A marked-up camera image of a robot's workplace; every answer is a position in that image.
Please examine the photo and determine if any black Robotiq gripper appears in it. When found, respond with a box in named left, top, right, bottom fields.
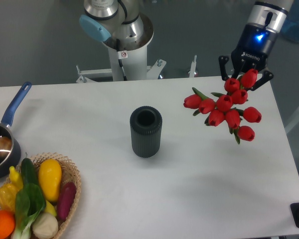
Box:
left=218, top=24, right=278, bottom=91

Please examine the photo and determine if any red tulip bouquet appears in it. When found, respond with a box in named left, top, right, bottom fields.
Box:
left=183, top=69, right=262, bottom=144

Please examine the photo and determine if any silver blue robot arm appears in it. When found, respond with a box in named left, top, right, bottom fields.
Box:
left=218, top=0, right=293, bottom=91

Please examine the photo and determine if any blue translucent container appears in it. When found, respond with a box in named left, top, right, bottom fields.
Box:
left=281, top=0, right=299, bottom=43

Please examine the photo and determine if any dark ribbed vase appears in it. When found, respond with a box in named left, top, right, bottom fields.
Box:
left=130, top=106, right=162, bottom=158

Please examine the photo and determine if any purple eggplant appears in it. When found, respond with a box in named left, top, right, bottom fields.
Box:
left=57, top=182, right=76, bottom=221

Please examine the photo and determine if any yellow squash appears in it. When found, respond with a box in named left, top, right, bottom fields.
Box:
left=38, top=158, right=62, bottom=203

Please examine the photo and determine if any dark green cucumber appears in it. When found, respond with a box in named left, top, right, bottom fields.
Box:
left=21, top=158, right=39, bottom=186

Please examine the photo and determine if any yellow banana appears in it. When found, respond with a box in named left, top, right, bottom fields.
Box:
left=44, top=200, right=57, bottom=217

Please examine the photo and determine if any green bok choy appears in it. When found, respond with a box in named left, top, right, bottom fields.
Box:
left=11, top=183, right=46, bottom=239

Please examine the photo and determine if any small yellow pepper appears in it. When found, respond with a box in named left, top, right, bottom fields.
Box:
left=9, top=166, right=23, bottom=190

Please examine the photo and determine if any beige garlic bulb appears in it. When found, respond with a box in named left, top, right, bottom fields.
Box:
left=32, top=213, right=58, bottom=239

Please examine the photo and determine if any brown bread bun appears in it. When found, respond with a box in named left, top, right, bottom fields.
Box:
left=0, top=136, right=12, bottom=158

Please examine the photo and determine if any yellow bell pepper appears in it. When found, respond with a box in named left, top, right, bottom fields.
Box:
left=0, top=183, right=19, bottom=214

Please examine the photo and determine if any orange fruit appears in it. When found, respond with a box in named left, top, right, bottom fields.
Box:
left=0, top=210, right=15, bottom=239

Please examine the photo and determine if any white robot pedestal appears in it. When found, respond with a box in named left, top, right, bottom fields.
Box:
left=75, top=0, right=199, bottom=84

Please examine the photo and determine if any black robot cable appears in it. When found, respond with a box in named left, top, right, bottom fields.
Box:
left=116, top=0, right=129, bottom=82

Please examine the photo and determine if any blue handled saucepan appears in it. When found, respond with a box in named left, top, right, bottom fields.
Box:
left=0, top=82, right=32, bottom=178

